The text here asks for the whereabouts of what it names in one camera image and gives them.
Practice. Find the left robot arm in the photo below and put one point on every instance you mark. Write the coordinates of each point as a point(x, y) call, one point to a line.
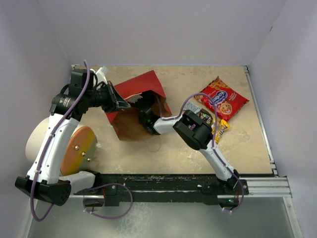
point(43, 180)

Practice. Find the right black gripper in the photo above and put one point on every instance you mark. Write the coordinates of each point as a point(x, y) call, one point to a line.
point(147, 96)

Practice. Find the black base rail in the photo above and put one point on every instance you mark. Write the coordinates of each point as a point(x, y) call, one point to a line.
point(172, 188)

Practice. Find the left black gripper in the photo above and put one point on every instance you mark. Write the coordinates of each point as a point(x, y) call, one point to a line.
point(116, 101)

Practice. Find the grey snack packet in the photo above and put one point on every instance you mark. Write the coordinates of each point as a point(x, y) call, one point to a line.
point(192, 107)

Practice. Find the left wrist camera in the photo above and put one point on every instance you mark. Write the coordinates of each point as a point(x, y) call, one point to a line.
point(101, 74)

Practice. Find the purple candy packet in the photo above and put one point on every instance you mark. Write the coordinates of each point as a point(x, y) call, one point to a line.
point(205, 116)

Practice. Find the yellow candy packet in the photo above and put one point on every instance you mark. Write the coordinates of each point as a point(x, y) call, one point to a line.
point(223, 127)

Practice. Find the red paper bag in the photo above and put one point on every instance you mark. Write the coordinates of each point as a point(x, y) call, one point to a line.
point(126, 123)

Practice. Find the red cookie snack bag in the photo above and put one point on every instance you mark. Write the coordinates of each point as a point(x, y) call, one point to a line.
point(228, 102)

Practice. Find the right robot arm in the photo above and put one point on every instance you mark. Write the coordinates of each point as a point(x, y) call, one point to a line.
point(194, 131)

